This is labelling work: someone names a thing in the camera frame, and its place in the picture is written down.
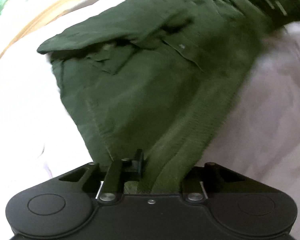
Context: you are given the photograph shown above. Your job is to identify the pink bed sheet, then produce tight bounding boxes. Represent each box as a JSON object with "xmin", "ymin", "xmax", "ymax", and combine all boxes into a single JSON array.
[{"xmin": 0, "ymin": 0, "xmax": 300, "ymax": 239}]

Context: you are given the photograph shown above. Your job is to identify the dark green corduroy shirt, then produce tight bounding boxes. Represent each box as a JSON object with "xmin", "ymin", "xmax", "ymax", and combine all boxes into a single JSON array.
[{"xmin": 37, "ymin": 0, "xmax": 271, "ymax": 193}]

